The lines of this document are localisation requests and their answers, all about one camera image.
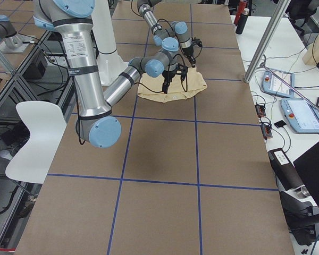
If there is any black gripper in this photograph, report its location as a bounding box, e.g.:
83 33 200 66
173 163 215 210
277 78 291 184
180 37 203 67
162 63 188 94

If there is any cream long-sleeve graphic shirt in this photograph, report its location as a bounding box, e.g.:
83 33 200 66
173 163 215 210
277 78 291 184
137 67 207 103

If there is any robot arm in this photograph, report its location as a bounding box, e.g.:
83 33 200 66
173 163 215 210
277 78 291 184
137 0 203 67
33 1 194 148

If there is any black bottle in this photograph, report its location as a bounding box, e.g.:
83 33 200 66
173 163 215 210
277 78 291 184
235 8 249 35

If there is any teach pendant far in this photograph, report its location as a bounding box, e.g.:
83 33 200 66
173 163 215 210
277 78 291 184
262 69 295 98

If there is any teach pendant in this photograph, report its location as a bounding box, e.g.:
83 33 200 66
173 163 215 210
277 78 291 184
280 98 319 134
262 69 295 98

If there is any teach pendant near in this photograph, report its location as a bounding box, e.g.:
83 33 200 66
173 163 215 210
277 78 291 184
280 98 319 134

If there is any white plastic chair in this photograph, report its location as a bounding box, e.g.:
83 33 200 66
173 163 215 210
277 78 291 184
5 101 66 184

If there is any brown black box device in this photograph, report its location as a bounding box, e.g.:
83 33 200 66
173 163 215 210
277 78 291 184
267 148 304 190

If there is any black monitor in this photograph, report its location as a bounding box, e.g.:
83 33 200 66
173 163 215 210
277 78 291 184
293 142 319 207

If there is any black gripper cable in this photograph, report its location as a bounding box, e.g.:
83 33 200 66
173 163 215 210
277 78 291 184
138 53 189 94

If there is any aluminium frame post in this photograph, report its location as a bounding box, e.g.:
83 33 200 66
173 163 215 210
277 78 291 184
244 0 290 83

